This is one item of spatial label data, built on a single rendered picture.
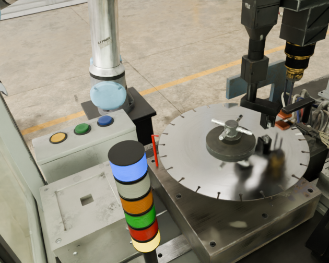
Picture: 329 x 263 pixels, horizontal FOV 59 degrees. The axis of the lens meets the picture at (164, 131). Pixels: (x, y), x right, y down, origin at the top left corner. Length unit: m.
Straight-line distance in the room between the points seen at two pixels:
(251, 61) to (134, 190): 0.37
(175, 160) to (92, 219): 0.21
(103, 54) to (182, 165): 0.46
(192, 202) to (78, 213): 0.25
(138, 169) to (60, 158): 0.50
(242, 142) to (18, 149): 0.49
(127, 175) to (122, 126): 0.51
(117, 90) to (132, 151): 0.61
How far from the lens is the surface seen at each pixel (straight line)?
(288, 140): 0.71
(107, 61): 0.94
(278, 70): 0.94
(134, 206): 0.40
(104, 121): 0.87
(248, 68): 0.63
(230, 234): 0.64
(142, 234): 0.44
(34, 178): 0.76
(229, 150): 0.64
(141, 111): 1.17
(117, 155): 0.35
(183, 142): 0.68
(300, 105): 0.78
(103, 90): 0.95
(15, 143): 0.70
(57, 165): 0.84
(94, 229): 0.62
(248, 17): 0.59
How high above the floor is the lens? 1.39
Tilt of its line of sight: 38 degrees down
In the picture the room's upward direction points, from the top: 7 degrees counter-clockwise
